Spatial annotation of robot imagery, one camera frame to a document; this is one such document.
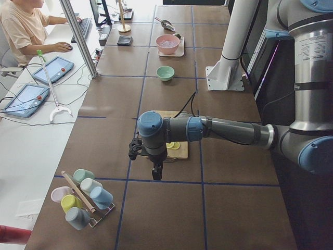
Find metal ice scoop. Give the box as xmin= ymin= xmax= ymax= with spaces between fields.
xmin=155 ymin=17 xmax=175 ymax=32

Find green ceramic bowl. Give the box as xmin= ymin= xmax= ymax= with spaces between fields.
xmin=156 ymin=66 xmax=175 ymax=81

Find pink bowl of ice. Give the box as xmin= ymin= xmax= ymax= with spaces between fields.
xmin=156 ymin=34 xmax=180 ymax=55

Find yellow lemon slices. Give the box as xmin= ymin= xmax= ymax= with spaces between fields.
xmin=166 ymin=142 xmax=181 ymax=150

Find bamboo cutting board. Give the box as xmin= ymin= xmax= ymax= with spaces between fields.
xmin=156 ymin=110 xmax=188 ymax=162

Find light blue cup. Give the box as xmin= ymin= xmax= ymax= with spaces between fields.
xmin=90 ymin=186 xmax=113 ymax=209

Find white cup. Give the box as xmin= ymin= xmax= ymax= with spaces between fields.
xmin=80 ymin=178 xmax=103 ymax=195

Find mint green cup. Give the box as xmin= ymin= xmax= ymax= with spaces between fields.
xmin=73 ymin=169 xmax=95 ymax=183

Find grey cup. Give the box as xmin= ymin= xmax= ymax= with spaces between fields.
xmin=65 ymin=207 xmax=90 ymax=230

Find yellow cup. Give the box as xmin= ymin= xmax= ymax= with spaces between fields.
xmin=60 ymin=194 xmax=83 ymax=213

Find pink cup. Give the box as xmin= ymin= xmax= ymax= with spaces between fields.
xmin=50 ymin=186 xmax=73 ymax=203

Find reacher grabber tool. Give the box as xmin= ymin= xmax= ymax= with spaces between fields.
xmin=36 ymin=49 xmax=73 ymax=123

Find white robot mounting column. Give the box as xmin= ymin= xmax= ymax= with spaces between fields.
xmin=206 ymin=0 xmax=259 ymax=91

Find beige plastic tray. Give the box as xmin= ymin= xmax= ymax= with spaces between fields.
xmin=158 ymin=37 xmax=185 ymax=57

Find folded grey cloth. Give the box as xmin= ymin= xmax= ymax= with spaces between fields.
xmin=117 ymin=35 xmax=133 ymax=46

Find upper blue teach pendant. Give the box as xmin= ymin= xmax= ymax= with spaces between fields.
xmin=32 ymin=56 xmax=74 ymax=84

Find blue teach pendant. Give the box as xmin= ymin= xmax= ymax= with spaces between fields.
xmin=2 ymin=84 xmax=50 ymax=118
xmin=32 ymin=56 xmax=74 ymax=84

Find wooden mug tree stand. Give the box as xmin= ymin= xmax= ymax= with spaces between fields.
xmin=117 ymin=0 xmax=131 ymax=33

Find lower blue teach pendant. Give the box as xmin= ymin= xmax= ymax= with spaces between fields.
xmin=2 ymin=84 xmax=50 ymax=118

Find black keyboard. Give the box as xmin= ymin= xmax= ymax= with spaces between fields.
xmin=78 ymin=18 xmax=92 ymax=40

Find red bottle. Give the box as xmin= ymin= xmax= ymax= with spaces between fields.
xmin=1 ymin=225 xmax=32 ymax=245

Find black monitor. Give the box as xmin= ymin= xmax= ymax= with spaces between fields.
xmin=89 ymin=0 xmax=112 ymax=27

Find person in peach shirt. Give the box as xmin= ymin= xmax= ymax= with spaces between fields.
xmin=1 ymin=1 xmax=70 ymax=66

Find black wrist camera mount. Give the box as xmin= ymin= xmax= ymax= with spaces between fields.
xmin=128 ymin=138 xmax=143 ymax=160

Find wooden rack handle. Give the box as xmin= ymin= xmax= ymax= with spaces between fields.
xmin=61 ymin=171 xmax=97 ymax=213

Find wire cup rack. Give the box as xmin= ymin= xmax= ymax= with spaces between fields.
xmin=79 ymin=203 xmax=115 ymax=228

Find aluminium frame post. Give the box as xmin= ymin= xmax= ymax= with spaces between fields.
xmin=60 ymin=0 xmax=98 ymax=79

